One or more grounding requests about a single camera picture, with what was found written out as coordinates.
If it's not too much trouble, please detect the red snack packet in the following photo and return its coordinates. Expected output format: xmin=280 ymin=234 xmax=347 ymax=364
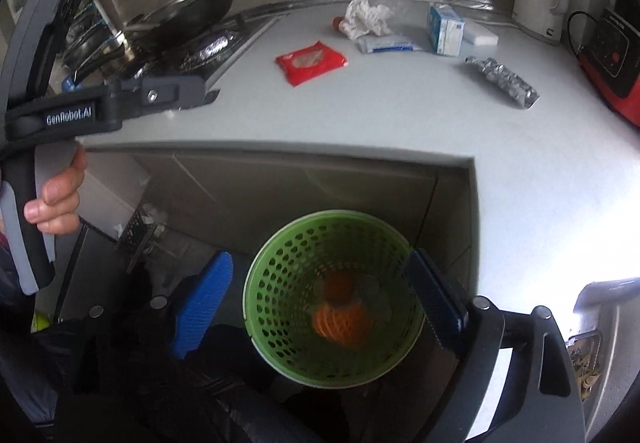
xmin=275 ymin=40 xmax=347 ymax=86

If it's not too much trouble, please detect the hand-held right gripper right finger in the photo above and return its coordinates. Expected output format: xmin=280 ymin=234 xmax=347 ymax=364
xmin=406 ymin=248 xmax=588 ymax=443

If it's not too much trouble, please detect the crumpled white tissue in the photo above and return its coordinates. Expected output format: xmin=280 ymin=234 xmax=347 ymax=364
xmin=340 ymin=0 xmax=396 ymax=41

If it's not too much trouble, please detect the perforated metal rack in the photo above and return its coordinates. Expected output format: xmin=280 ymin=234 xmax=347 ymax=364
xmin=114 ymin=203 xmax=168 ymax=274

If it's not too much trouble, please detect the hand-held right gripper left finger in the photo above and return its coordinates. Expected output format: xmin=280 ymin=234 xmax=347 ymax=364
xmin=54 ymin=250 xmax=235 ymax=443

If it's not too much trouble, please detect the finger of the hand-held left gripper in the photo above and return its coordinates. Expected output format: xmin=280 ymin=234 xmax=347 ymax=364
xmin=102 ymin=75 xmax=221 ymax=124

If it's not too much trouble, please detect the person's left hand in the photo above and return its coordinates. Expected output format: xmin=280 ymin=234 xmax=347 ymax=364
xmin=24 ymin=154 xmax=87 ymax=237

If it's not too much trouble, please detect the black cable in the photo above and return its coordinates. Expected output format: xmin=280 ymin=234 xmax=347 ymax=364
xmin=566 ymin=10 xmax=603 ymax=60

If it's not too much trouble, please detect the blue white carton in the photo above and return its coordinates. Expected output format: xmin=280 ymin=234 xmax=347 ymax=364
xmin=427 ymin=3 xmax=467 ymax=58

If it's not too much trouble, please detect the gas stove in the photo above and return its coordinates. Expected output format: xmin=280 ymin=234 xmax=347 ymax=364
xmin=135 ymin=13 xmax=281 ymax=88

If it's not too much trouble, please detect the red black appliance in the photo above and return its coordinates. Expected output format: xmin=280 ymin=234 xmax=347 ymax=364
xmin=567 ymin=0 xmax=640 ymax=128

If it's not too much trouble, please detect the steel pot with lid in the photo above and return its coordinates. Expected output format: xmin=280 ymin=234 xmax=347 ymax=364
xmin=62 ymin=0 xmax=137 ymax=84

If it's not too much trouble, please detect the orange peel piece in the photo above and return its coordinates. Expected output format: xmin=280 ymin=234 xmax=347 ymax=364
xmin=312 ymin=298 xmax=373 ymax=350

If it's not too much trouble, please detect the silver blister pack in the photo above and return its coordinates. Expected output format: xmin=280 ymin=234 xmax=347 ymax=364
xmin=464 ymin=55 xmax=542 ymax=110

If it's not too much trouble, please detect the flat white blue packet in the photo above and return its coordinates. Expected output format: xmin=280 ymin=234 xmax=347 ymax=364
xmin=356 ymin=34 xmax=416 ymax=55

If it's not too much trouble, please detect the white rectangular block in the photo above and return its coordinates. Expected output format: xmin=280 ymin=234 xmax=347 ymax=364
xmin=462 ymin=20 xmax=500 ymax=48

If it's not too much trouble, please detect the person's dark clothing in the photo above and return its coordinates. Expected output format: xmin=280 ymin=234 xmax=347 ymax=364
xmin=0 ymin=243 xmax=351 ymax=443

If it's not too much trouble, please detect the green perforated plastic basket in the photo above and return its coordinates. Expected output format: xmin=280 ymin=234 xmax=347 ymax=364
xmin=242 ymin=209 xmax=426 ymax=390

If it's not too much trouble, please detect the pan with glass lid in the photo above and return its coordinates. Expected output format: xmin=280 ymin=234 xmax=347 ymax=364
xmin=122 ymin=0 xmax=248 ymax=54

